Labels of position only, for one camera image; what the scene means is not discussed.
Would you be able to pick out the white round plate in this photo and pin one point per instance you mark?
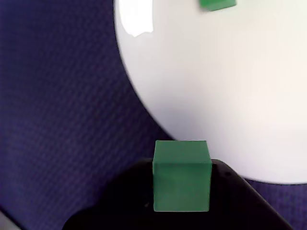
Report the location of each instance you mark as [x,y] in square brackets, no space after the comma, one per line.
[216,83]

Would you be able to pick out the blue woven table cloth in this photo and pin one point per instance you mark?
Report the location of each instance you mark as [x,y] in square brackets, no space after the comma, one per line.
[60,95]

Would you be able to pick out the green plastic cube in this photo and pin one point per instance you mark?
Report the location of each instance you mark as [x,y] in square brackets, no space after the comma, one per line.
[182,184]
[216,4]

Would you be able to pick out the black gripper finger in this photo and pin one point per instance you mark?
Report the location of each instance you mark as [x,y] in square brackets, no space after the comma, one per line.
[124,191]
[242,206]

